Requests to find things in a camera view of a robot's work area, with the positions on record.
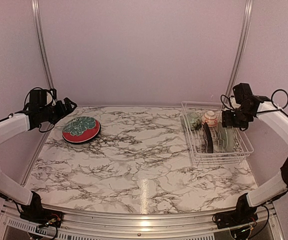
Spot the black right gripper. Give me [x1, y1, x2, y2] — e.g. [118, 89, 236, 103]
[222, 105, 252, 128]

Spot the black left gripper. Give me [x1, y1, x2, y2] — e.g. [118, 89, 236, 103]
[39, 97, 77, 125]

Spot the red green leaf plate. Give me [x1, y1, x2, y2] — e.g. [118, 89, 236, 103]
[62, 116, 101, 136]

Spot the black rimmed cream plate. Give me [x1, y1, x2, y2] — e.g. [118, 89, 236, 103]
[62, 126, 101, 145]

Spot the pale green flower plate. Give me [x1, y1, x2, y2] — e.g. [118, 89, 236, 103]
[214, 121, 234, 153]

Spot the dark red flower plate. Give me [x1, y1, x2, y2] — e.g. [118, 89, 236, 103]
[203, 122, 213, 154]

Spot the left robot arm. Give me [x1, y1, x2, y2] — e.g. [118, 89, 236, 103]
[0, 97, 77, 223]

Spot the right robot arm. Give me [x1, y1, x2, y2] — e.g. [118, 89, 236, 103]
[222, 83, 288, 224]

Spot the pale green flower bowl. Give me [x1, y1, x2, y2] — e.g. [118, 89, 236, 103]
[183, 112, 202, 131]

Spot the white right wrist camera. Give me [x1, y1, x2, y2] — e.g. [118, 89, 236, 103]
[228, 96, 238, 109]

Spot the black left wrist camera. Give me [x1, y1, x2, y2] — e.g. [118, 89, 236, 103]
[25, 87, 54, 107]

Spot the white wire dish rack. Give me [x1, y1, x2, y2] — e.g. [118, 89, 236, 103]
[181, 101, 254, 165]

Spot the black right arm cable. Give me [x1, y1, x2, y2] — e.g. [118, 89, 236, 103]
[256, 88, 288, 118]

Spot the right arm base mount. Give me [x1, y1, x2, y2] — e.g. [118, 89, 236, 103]
[212, 193, 258, 229]

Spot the aluminium left corner post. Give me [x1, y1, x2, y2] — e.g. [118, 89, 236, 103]
[31, 0, 54, 89]

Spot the aluminium corner post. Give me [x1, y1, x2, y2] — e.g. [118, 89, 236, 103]
[31, 0, 54, 89]
[226, 0, 253, 96]

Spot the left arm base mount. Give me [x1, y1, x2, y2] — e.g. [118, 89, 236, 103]
[20, 195, 64, 228]

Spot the aluminium right corner post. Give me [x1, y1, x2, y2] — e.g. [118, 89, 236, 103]
[226, 0, 253, 96]

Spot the aluminium front frame rail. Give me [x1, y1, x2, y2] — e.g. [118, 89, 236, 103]
[0, 201, 285, 240]

